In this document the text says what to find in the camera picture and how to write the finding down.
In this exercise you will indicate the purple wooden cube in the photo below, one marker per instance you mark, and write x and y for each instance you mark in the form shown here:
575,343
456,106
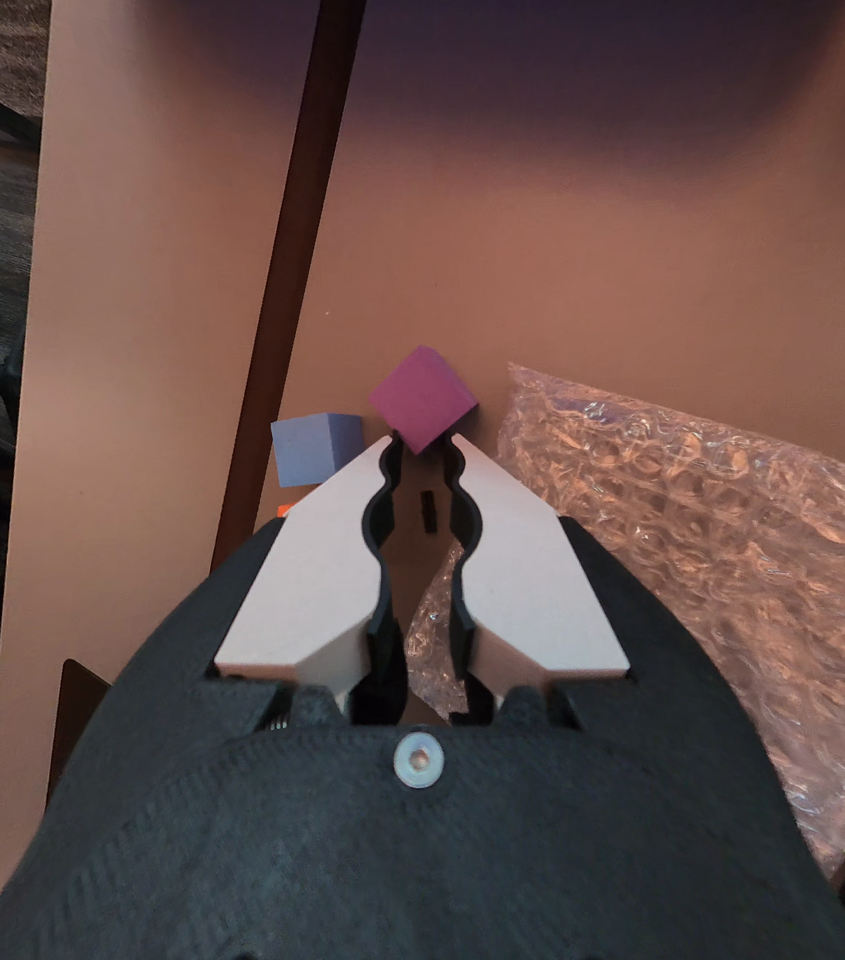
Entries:
422,397

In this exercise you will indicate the blue wooden cube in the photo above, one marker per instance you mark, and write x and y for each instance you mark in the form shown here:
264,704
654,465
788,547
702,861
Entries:
310,450

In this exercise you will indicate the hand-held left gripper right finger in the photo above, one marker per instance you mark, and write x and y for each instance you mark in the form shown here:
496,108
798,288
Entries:
542,600

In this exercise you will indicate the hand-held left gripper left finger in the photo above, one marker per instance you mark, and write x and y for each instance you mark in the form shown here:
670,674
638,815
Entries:
295,600

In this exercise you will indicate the clear bubble wrap sheet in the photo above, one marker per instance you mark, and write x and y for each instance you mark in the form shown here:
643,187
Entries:
692,525

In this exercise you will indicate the small black plastic pin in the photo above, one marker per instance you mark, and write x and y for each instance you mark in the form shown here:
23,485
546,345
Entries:
428,511

